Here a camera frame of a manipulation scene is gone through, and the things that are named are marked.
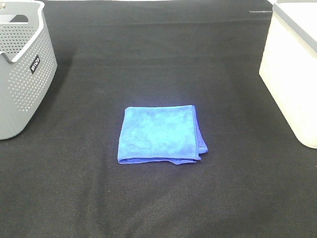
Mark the white plastic storage box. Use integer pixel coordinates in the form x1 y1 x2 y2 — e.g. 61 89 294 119
259 0 317 148

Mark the black fabric table cover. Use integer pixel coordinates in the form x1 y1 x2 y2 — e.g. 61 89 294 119
0 0 317 238

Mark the blue microfibre towel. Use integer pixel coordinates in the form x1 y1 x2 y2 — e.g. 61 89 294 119
117 105 208 165

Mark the grey perforated plastic basket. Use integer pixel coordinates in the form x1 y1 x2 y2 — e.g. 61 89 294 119
0 0 57 140

